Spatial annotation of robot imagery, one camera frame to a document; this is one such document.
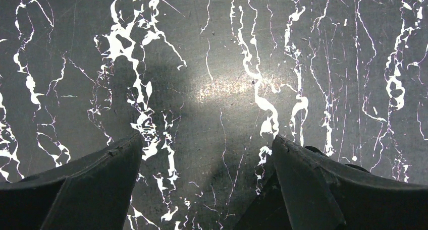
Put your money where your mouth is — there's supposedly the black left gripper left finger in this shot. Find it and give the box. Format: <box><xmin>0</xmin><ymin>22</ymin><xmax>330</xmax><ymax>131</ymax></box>
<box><xmin>1</xmin><ymin>134</ymin><xmax>143</xmax><ymax>229</ymax></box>

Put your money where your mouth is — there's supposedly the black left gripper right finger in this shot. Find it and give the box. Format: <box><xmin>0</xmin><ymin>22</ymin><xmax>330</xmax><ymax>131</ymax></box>
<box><xmin>272</xmin><ymin>136</ymin><xmax>427</xmax><ymax>229</ymax></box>

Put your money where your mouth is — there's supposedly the black makeup drawer box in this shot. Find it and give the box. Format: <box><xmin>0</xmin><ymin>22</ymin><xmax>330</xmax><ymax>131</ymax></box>
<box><xmin>236</xmin><ymin>142</ymin><xmax>385</xmax><ymax>229</ymax></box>

